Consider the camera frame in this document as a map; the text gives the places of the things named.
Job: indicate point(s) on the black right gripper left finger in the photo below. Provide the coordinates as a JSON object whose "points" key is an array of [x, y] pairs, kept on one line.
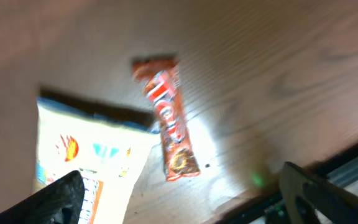
{"points": [[59, 202]]}

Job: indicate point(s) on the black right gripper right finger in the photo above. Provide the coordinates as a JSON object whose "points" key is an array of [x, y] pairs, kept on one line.
{"points": [[304, 193]]}

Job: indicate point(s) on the large yellow snack bag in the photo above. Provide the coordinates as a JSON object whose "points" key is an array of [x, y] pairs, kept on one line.
{"points": [[110, 157]]}

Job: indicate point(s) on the orange brown candy bar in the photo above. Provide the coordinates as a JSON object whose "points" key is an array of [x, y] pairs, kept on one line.
{"points": [[161, 86]]}

